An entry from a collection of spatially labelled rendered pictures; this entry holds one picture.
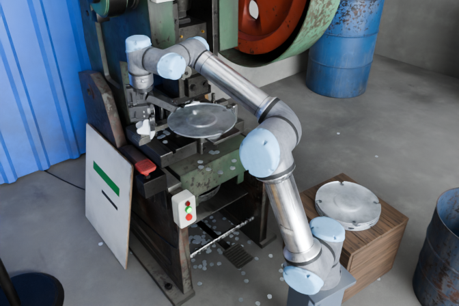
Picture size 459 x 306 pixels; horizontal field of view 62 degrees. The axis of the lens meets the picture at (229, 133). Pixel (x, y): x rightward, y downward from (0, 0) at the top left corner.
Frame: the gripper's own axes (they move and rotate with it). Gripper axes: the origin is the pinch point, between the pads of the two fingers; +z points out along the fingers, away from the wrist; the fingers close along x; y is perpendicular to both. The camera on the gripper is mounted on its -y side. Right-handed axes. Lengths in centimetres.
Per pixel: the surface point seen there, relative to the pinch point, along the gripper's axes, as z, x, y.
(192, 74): -10.2, -24.7, -20.2
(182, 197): 23.8, 8.4, -8.1
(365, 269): 67, 30, -86
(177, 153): 18.8, -12.3, -10.6
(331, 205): 46, 8, -76
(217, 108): 9.0, -27.5, -31.7
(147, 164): 11.0, 2.3, 3.0
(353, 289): 77, 32, -81
